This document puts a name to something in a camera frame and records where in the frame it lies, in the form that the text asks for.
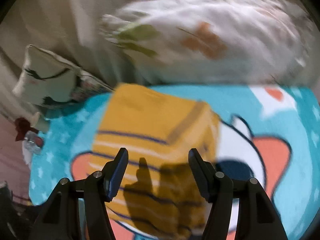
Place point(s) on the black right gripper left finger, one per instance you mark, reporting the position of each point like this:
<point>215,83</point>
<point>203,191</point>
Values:
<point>73,201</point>

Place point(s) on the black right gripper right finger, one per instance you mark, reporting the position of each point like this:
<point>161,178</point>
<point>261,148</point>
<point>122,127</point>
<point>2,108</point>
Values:
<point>257,217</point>

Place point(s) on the mustard striped sweater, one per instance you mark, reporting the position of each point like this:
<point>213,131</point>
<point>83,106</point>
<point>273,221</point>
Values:
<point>158,194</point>

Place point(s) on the clear glass jar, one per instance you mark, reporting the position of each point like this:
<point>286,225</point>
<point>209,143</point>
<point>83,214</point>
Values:
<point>33,143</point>

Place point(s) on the turquoise star cartoon blanket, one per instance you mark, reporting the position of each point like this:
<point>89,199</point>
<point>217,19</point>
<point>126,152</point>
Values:
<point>267,132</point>

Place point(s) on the beige paper cup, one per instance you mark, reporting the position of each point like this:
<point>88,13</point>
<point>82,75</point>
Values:
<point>39,123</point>

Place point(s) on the cream girl-silhouette pillow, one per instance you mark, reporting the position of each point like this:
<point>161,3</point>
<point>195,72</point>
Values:
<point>50,81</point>

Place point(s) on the white floral leaf pillow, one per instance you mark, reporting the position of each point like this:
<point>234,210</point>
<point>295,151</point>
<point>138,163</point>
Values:
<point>212,41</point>

